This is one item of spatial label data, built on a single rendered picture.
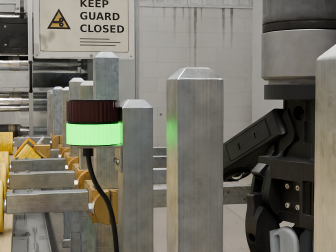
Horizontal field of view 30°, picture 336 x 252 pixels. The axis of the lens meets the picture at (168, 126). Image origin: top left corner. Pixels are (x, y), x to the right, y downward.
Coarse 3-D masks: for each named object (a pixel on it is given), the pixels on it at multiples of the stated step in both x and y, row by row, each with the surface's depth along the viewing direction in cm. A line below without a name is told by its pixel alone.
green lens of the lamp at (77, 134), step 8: (72, 128) 68; (80, 128) 68; (88, 128) 67; (96, 128) 67; (104, 128) 68; (112, 128) 68; (72, 136) 68; (80, 136) 68; (88, 136) 67; (96, 136) 67; (104, 136) 68; (112, 136) 68; (80, 144) 68; (88, 144) 67; (96, 144) 68; (104, 144) 68
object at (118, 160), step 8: (72, 144) 69; (112, 144) 69; (120, 144) 70; (88, 152) 70; (120, 152) 69; (88, 160) 70; (120, 160) 70; (88, 168) 70; (120, 168) 70; (96, 184) 70; (104, 192) 71; (104, 200) 71; (112, 208) 71; (112, 216) 71; (112, 224) 71; (112, 232) 71
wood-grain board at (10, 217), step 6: (12, 156) 212; (6, 216) 109; (12, 216) 109; (6, 222) 104; (12, 222) 104; (6, 228) 99; (12, 228) 102; (0, 234) 95; (6, 234) 95; (12, 234) 102; (0, 240) 91; (6, 240) 91; (12, 240) 101; (0, 246) 88; (6, 246) 88
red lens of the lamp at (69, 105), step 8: (72, 104) 68; (80, 104) 67; (88, 104) 67; (96, 104) 67; (104, 104) 68; (112, 104) 68; (72, 112) 68; (80, 112) 67; (88, 112) 67; (96, 112) 67; (104, 112) 68; (112, 112) 68; (72, 120) 68; (80, 120) 67; (88, 120) 67; (96, 120) 67; (104, 120) 68; (112, 120) 68
